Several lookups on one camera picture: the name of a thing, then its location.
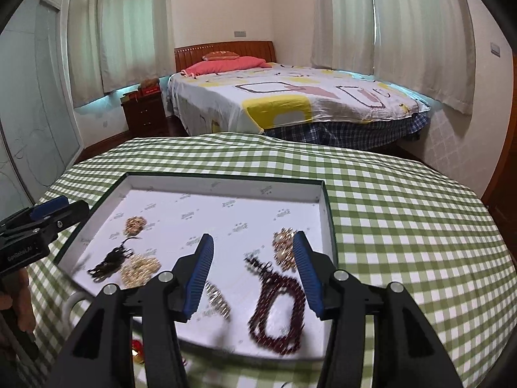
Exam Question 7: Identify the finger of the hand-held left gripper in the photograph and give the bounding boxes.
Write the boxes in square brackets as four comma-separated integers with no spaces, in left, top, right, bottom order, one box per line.
[24,201,90,247]
[0,196,70,235]

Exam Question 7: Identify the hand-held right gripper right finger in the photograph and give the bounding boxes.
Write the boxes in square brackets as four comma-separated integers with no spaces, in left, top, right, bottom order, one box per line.
[293,230,465,388]

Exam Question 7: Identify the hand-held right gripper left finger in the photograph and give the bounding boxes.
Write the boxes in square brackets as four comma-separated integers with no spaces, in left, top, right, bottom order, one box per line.
[46,232,215,388]

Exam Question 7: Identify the silver rhinestone brooch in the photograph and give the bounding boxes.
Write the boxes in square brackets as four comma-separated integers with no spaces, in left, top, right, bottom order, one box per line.
[204,281,232,320]

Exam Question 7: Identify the dark red bead necklace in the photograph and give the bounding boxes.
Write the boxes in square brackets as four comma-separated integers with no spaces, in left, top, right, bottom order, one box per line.
[244,254,308,356]

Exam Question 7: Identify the pearl cluster brooch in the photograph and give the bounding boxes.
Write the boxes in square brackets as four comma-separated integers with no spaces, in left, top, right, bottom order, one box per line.
[120,255,162,286]

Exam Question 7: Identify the green box tray white lining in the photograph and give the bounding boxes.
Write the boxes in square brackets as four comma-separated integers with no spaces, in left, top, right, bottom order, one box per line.
[52,172,338,362]

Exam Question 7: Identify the gold pink brooch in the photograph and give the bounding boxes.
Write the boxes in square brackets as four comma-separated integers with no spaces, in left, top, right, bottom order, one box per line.
[123,216,148,236]

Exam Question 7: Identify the pale jade bangle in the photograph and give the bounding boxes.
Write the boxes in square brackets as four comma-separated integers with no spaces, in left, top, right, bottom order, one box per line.
[64,291,95,312]

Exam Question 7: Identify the red knot gold charm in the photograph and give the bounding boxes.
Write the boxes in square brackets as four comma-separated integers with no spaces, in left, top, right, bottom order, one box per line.
[129,337,148,366]

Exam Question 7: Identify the person's left hand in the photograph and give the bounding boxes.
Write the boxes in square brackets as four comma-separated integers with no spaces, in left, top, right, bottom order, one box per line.
[0,269,33,332]

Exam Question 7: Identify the frosted glass wardrobe doors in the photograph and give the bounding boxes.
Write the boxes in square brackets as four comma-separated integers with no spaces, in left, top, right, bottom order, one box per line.
[0,0,83,215]

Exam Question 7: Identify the green checked tablecloth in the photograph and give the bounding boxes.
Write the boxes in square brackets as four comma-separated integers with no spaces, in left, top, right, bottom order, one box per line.
[24,133,517,388]

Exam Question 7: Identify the dark wooden nightstand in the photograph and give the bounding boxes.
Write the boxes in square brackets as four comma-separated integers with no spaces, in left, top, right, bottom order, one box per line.
[121,94,169,132]

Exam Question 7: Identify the blue plaid bed sheet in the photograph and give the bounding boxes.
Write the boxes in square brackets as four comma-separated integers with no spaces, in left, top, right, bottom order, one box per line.
[262,111,429,150]

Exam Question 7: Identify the narrow white curtain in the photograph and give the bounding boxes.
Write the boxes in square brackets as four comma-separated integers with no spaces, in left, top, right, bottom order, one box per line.
[311,0,374,75]
[67,0,106,108]

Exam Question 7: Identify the bed with patterned sheet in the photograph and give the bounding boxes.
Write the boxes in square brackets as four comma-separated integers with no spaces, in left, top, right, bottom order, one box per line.
[167,61,431,136]

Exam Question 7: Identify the wide white curtain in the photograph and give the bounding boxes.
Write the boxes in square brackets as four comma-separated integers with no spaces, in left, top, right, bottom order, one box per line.
[367,0,475,114]
[99,0,178,93]

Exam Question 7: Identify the wooden bed headboard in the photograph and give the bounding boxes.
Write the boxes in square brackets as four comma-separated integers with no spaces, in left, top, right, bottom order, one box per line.
[174,40,277,71]

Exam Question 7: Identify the pink pillow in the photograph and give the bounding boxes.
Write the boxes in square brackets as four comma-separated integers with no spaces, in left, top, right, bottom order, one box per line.
[180,57,267,77]

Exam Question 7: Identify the orange cushion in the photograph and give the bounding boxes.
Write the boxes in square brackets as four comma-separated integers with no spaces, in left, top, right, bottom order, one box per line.
[202,50,241,61]

